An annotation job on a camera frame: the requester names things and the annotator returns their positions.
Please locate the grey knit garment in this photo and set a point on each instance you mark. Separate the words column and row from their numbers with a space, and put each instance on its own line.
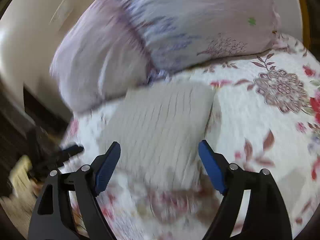
column 158, row 129

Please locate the lilac floral pillow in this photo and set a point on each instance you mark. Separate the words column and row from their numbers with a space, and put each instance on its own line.
column 181, row 33

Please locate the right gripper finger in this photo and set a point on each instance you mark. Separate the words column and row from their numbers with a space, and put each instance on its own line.
column 252, row 206
column 52, row 216

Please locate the white wall switch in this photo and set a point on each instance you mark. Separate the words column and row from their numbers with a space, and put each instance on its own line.
column 62, row 13

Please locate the white floral bedspread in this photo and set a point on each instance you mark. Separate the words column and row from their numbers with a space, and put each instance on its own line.
column 265, row 115

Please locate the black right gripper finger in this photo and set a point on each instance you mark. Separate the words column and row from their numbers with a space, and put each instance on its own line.
column 68, row 152

